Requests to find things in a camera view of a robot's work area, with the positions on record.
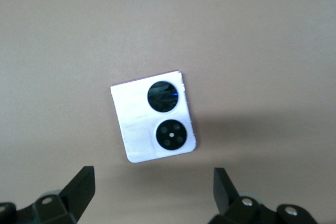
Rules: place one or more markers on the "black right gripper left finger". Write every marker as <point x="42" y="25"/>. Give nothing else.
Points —
<point x="68" y="203"/>

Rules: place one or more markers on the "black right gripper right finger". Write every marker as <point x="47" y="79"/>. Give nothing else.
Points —
<point x="231" y="205"/>

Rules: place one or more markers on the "lavender flip phone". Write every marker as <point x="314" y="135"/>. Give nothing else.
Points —
<point x="136" y="124"/>

